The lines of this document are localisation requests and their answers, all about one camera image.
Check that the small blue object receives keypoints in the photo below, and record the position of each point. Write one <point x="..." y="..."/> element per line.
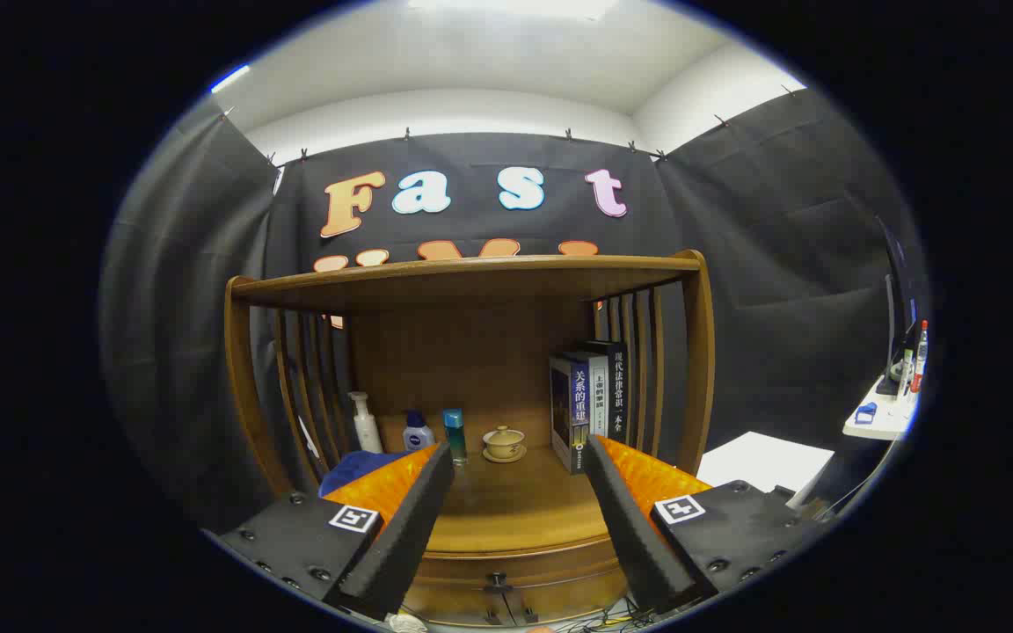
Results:
<point x="865" y="413"/>

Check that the wooden countertop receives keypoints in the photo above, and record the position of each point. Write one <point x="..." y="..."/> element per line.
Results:
<point x="515" y="510"/>

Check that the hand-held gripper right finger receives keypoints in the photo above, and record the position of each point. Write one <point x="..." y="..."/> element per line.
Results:
<point x="630" y="527"/>

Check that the white box unit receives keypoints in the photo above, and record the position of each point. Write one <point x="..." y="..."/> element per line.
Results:
<point x="766" y="462"/>

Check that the pale slim bottle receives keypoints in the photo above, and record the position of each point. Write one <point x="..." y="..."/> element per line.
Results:
<point x="907" y="369"/>

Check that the clear blue bottle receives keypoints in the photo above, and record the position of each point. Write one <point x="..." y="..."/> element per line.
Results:
<point x="455" y="440"/>

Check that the white side desk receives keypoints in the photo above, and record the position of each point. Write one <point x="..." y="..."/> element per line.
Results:
<point x="880" y="422"/>

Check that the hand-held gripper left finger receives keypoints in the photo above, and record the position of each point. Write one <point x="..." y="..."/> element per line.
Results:
<point x="410" y="536"/>

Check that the white pump bottle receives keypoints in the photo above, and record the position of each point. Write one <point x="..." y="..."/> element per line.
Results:
<point x="368" y="435"/>

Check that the black backdrop cloth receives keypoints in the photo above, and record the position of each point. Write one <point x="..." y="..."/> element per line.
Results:
<point x="779" y="264"/>

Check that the black drawer knob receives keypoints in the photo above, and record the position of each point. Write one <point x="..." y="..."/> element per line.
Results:
<point x="496" y="579"/>

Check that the beige lidded tea cup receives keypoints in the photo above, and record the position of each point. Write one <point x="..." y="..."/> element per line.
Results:
<point x="504" y="442"/>

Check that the white spine book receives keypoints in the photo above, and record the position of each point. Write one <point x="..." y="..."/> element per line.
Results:
<point x="600" y="396"/>

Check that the white lotion bottle blue cap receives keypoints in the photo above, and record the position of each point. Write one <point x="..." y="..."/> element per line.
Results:
<point x="418" y="437"/>

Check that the wooden drawer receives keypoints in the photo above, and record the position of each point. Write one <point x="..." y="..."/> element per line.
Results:
<point x="550" y="585"/>

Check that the wooden cabinet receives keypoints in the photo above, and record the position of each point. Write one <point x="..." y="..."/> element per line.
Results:
<point x="471" y="352"/>

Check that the blue spine book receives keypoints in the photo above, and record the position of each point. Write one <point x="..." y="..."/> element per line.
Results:
<point x="579" y="413"/>

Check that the black spine book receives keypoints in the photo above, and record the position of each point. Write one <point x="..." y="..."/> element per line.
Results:
<point x="618" y="387"/>

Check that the blue towel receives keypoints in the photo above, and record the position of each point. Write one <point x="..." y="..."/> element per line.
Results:
<point x="357" y="470"/>

